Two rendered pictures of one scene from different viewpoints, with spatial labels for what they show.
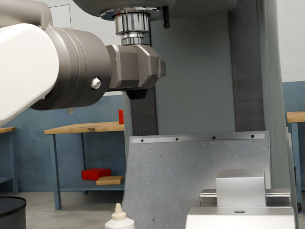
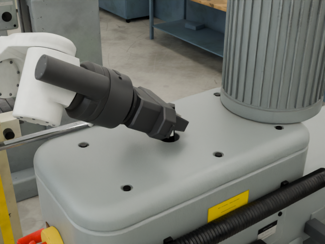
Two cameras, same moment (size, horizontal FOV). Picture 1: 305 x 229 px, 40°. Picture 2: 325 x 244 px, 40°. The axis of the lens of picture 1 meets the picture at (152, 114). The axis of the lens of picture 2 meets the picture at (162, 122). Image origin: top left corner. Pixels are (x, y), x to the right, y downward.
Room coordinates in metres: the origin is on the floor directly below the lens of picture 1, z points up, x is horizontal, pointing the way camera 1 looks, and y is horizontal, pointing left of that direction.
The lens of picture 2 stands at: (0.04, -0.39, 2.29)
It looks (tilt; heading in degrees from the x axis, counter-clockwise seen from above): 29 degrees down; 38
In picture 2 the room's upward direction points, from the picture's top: straight up
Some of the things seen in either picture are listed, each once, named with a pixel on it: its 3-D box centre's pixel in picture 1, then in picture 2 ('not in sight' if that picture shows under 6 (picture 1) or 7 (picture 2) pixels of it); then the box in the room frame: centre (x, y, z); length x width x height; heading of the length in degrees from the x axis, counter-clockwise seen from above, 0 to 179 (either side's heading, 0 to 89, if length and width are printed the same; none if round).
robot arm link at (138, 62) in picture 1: (92, 71); not in sight; (0.51, 0.07, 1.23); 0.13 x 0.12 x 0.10; 57
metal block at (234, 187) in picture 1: (242, 195); not in sight; (0.54, -0.11, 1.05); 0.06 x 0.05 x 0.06; 74
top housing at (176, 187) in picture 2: not in sight; (175, 171); (0.60, 0.01, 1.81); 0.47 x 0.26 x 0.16; 162
